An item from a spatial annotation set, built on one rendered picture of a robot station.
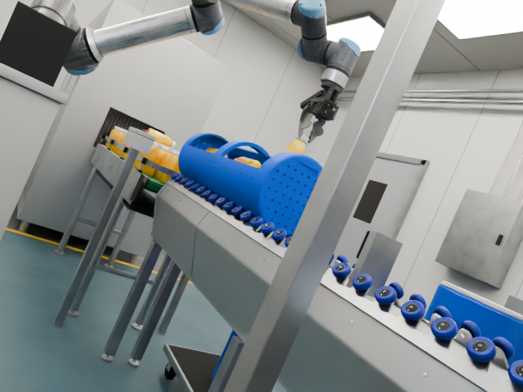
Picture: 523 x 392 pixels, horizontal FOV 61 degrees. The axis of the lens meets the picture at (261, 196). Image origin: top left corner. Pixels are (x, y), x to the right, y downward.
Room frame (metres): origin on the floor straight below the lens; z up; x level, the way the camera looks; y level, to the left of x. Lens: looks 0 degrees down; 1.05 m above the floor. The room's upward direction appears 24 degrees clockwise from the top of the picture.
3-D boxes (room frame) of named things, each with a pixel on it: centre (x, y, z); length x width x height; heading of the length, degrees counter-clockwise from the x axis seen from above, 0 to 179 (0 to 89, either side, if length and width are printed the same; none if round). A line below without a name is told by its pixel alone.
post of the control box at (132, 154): (2.30, 0.70, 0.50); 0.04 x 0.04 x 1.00; 30
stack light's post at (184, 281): (2.79, 0.23, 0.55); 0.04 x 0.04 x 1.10; 30
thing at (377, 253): (1.12, -0.33, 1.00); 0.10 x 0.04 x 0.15; 120
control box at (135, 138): (2.30, 0.70, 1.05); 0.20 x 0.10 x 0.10; 30
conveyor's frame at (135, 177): (3.02, 0.78, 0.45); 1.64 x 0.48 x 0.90; 30
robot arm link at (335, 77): (1.58, -0.07, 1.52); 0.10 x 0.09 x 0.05; 120
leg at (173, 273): (2.25, 0.25, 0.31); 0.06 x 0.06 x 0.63; 30
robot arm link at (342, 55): (1.58, -0.07, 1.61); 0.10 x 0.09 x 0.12; 62
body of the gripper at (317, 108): (1.57, -0.07, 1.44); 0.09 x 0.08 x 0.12; 30
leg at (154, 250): (2.18, 0.37, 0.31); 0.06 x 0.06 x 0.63; 30
